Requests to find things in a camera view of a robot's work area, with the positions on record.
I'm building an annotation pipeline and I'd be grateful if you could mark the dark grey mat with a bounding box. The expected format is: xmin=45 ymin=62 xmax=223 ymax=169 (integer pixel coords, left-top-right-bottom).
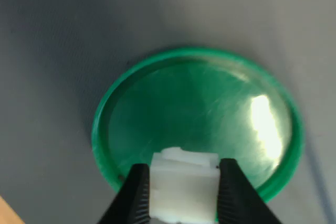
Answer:
xmin=0 ymin=0 xmax=336 ymax=224

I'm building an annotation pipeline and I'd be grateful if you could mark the small white plastic terminal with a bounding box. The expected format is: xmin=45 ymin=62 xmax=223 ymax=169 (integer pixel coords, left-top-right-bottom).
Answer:
xmin=149 ymin=147 xmax=220 ymax=224

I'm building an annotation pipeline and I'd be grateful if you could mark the round green lid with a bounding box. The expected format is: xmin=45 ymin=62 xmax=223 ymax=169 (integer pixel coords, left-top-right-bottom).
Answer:
xmin=91 ymin=47 xmax=305 ymax=200

